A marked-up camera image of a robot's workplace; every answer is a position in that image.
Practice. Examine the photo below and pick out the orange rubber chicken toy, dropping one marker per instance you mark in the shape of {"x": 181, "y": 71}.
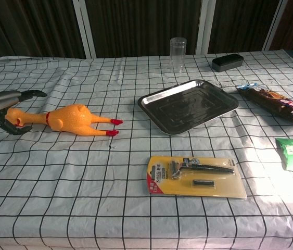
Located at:
{"x": 68, "y": 117}

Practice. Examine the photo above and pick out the clear plastic cup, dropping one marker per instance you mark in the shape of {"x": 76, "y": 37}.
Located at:
{"x": 178, "y": 56}

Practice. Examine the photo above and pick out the brown snack packet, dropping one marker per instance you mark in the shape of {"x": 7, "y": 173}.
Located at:
{"x": 276, "y": 102}

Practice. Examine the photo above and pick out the yellow razor blister pack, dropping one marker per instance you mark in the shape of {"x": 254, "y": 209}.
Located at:
{"x": 198, "y": 187}

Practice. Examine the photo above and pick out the white frame post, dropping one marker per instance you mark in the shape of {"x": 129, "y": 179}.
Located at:
{"x": 205, "y": 26}
{"x": 85, "y": 28}
{"x": 275, "y": 26}

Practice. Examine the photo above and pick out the stainless steel tray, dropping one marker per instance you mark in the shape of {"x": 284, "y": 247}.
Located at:
{"x": 188, "y": 106}

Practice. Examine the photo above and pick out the black rectangular box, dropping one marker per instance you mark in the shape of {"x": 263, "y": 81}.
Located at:
{"x": 227, "y": 62}

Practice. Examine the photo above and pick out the white checked tablecloth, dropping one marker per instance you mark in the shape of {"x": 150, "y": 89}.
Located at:
{"x": 83, "y": 182}

